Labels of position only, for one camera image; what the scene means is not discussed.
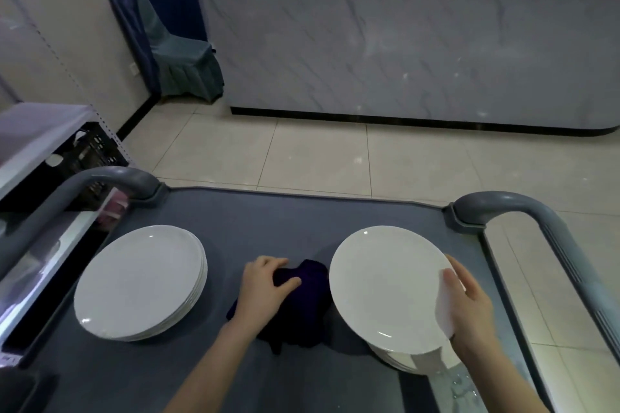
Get person's left hand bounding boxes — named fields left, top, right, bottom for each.
left=234, top=255, right=302, bottom=331

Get person's right hand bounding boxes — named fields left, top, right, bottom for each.
left=438, top=254, right=497, bottom=370

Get dark blue cleaning cloth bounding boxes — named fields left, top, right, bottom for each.
left=226, top=260, right=333, bottom=356

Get stack of white plates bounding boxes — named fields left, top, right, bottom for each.
left=367, top=339, right=461, bottom=375

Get white round plate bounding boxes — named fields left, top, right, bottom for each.
left=329, top=225, right=466, bottom=356
left=73, top=225, right=209, bottom=343

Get person's left forearm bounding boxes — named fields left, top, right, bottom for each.
left=164, top=320, right=267, bottom=413

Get person's right forearm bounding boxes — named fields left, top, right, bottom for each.
left=450, top=339, right=553, bottom=413

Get grey service cart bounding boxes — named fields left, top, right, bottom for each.
left=0, top=166, right=620, bottom=413

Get black plastic crate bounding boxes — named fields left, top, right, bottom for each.
left=46, top=122, right=129, bottom=210

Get chair with grey-green cover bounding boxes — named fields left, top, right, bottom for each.
left=130, top=0, right=225, bottom=104

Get marble bar counter black top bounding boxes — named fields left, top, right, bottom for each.
left=186, top=0, right=620, bottom=137

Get white metal shelf rack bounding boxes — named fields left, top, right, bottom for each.
left=0, top=103, right=132, bottom=365

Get pink bag white handles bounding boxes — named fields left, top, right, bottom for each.
left=99, top=187, right=130, bottom=230

